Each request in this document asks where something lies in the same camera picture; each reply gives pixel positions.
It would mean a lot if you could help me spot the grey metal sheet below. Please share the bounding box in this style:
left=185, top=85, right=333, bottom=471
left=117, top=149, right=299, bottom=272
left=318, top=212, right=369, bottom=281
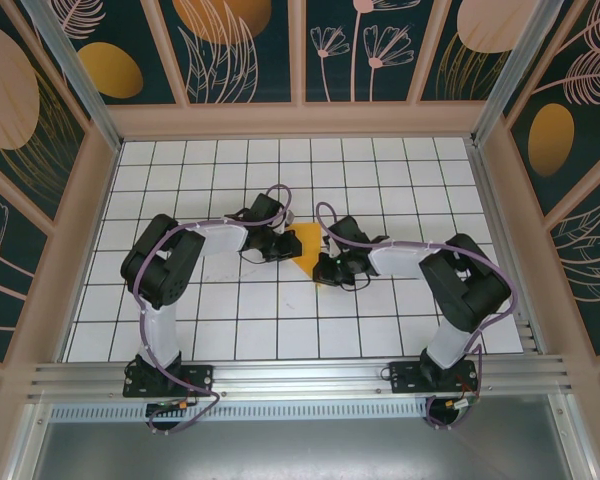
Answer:
left=27, top=418, right=581, bottom=480

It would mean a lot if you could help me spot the thin black camera cable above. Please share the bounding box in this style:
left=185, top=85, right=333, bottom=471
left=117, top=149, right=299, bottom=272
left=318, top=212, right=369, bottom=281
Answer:
left=239, top=248, right=281, bottom=267
left=337, top=271, right=375, bottom=293

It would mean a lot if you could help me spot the aluminium mounting rail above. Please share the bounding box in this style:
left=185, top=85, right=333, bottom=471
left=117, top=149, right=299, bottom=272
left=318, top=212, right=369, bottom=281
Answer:
left=27, top=352, right=576, bottom=402

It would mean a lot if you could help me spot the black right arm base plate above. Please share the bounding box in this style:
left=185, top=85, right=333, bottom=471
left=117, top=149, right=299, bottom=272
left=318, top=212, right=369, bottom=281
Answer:
left=388, top=360, right=482, bottom=397

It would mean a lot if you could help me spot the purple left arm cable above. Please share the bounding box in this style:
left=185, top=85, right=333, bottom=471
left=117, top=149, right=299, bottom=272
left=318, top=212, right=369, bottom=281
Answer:
left=133, top=183, right=296, bottom=435

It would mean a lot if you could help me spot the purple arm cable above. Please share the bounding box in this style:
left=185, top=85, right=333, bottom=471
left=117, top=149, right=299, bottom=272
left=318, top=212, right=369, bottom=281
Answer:
left=133, top=183, right=296, bottom=435
left=315, top=200, right=520, bottom=432

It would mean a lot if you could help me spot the slotted grey cable duct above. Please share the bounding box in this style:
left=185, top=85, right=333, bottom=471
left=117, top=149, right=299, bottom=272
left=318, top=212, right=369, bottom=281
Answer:
left=49, top=397, right=432, bottom=422

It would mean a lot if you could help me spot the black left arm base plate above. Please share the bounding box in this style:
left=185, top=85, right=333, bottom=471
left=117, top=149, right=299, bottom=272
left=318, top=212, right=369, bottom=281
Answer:
left=122, top=363, right=216, bottom=399

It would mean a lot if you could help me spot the aluminium side rail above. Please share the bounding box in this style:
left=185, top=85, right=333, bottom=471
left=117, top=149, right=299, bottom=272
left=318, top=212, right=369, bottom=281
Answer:
left=467, top=139, right=549, bottom=355

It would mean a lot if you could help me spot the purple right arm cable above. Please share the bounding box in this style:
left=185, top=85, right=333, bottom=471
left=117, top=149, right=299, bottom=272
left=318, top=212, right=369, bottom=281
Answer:
left=315, top=200, right=520, bottom=432

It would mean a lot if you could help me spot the aluminium frame post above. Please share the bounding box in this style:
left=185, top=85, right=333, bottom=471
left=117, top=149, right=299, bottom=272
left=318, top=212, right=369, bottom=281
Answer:
left=471, top=0, right=579, bottom=147
left=20, top=0, right=125, bottom=152

